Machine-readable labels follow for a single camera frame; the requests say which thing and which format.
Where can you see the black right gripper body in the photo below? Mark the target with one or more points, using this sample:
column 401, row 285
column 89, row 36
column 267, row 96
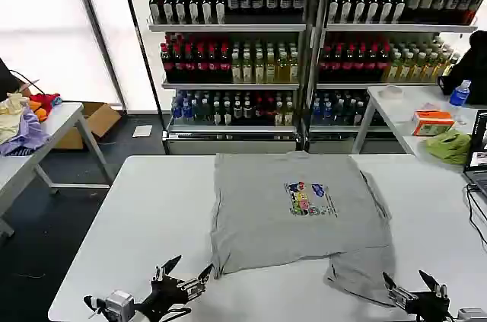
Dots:
column 430, row 305

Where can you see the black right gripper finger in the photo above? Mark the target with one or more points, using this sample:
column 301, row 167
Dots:
column 435, row 287
column 399, row 296

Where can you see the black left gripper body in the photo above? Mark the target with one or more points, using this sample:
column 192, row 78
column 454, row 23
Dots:
column 165, row 293

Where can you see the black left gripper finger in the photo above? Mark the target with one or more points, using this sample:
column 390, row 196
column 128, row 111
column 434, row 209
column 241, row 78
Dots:
column 198, row 285
column 169, row 265

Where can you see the grey printed shirt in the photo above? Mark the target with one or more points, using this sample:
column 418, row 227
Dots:
column 289, row 223

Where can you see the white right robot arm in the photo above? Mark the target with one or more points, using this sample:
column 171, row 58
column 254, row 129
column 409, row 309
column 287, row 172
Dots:
column 472, row 315

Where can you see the white flat board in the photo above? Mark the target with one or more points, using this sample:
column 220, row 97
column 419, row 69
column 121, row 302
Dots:
column 142, row 131

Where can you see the black laptop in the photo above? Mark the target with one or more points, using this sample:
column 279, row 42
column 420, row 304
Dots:
column 478, row 154

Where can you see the green cloth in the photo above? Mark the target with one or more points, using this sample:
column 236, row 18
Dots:
column 449, row 147

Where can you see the brown cardboard box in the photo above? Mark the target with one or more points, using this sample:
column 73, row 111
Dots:
column 99, row 118

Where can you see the orange tissue box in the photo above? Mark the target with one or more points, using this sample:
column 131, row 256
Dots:
column 431, row 123

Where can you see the white desk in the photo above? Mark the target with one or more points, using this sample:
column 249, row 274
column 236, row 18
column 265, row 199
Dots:
column 395, row 110

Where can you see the white side table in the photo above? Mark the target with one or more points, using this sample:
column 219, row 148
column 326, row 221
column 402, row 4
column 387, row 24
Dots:
column 62, row 116

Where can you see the purple cloth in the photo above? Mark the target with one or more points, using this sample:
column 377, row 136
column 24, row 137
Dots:
column 28, row 133

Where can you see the clear water bottle blue label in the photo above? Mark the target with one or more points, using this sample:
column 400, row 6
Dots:
column 459, row 94

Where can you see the white tape roll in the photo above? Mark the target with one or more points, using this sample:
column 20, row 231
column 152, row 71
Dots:
column 392, row 92

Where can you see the red orange cloth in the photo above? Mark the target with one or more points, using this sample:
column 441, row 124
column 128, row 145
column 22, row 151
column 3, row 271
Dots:
column 43, row 103

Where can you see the black slanted pole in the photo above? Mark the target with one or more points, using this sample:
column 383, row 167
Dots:
column 141, row 51

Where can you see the cream cloth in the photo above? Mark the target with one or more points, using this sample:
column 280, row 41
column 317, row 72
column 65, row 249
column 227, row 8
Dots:
column 9, row 120

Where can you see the person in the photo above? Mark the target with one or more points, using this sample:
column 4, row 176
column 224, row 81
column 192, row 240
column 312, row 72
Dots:
column 472, row 71

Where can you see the steel shelf rack with bottles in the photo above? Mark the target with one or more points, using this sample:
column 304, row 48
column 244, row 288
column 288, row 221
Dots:
column 380, row 51
column 228, row 51

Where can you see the black monitor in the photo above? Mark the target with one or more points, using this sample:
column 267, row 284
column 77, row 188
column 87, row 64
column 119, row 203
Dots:
column 5, row 80

